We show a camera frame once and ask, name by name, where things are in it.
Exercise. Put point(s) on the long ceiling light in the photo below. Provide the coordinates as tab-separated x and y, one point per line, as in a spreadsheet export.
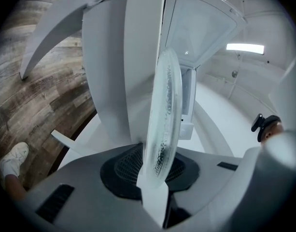
245	49

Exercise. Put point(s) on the person's bare leg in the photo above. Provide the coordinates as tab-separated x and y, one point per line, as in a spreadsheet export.
13	186

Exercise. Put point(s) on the clear glass plate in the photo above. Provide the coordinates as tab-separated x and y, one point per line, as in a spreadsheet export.
162	117

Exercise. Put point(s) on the person's white shoe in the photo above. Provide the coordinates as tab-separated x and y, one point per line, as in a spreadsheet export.
13	158

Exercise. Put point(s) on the round ceiling fixture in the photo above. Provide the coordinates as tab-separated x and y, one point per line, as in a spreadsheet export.
234	74

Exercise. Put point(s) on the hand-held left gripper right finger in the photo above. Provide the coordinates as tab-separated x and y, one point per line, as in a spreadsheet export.
210	190

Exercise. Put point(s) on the white microwave oven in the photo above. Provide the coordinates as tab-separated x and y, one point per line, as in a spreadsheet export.
203	28

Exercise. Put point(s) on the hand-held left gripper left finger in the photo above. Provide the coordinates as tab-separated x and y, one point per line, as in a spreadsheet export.
89	190

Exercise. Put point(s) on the black head-worn camera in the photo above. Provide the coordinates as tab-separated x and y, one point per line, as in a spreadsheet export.
257	122

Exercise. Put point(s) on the person's head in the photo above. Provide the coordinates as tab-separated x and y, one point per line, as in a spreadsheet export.
273	129

